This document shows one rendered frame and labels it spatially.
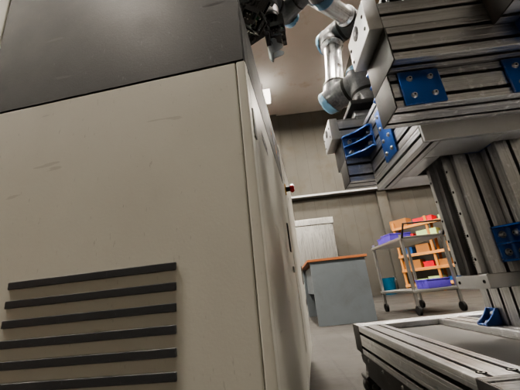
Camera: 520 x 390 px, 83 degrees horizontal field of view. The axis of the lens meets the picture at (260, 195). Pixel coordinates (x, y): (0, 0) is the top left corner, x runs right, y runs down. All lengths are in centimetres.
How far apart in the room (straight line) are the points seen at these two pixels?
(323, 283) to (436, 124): 264
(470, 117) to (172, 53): 70
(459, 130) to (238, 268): 64
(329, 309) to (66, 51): 303
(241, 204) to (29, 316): 39
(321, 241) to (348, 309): 485
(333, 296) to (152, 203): 292
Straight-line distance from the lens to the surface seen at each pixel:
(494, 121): 92
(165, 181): 53
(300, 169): 1016
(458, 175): 96
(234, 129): 52
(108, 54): 76
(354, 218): 987
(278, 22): 131
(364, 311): 339
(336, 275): 333
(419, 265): 942
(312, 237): 805
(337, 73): 154
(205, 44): 66
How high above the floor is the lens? 37
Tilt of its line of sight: 19 degrees up
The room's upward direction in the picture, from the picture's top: 6 degrees counter-clockwise
